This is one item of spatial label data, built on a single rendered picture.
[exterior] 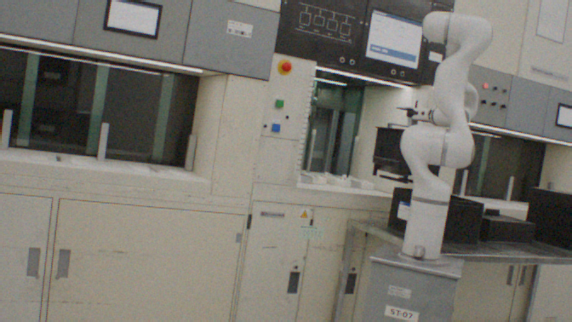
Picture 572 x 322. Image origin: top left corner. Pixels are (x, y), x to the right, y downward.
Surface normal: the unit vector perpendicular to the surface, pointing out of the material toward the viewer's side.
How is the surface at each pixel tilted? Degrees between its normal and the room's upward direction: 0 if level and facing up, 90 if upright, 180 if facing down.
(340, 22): 90
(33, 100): 90
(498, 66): 90
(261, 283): 90
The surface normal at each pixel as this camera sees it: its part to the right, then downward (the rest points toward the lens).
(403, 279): -0.34, 0.00
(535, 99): 0.41, 0.11
